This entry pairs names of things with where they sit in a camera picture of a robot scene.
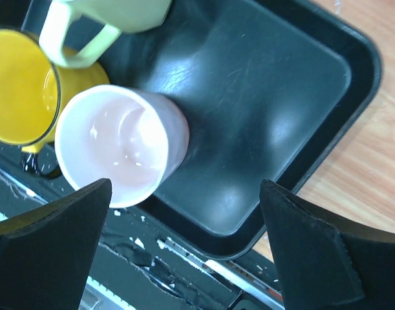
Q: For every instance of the black tray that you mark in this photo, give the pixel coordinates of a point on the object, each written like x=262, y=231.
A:
x=267, y=89

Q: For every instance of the yellow cup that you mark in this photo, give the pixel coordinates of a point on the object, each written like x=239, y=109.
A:
x=33, y=94

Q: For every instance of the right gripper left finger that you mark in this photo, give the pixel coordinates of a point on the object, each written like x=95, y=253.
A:
x=46, y=253

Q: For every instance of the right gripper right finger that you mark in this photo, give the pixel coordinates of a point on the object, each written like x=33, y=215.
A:
x=324, y=260

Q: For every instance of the pink cup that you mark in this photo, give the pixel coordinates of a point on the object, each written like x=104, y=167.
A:
x=134, y=138

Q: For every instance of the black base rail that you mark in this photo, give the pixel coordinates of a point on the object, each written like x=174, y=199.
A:
x=139, y=263

